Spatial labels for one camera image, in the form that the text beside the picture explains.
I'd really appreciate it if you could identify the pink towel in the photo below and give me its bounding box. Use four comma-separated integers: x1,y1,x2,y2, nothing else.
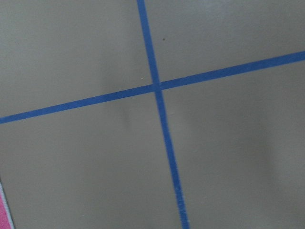
0,185,14,229

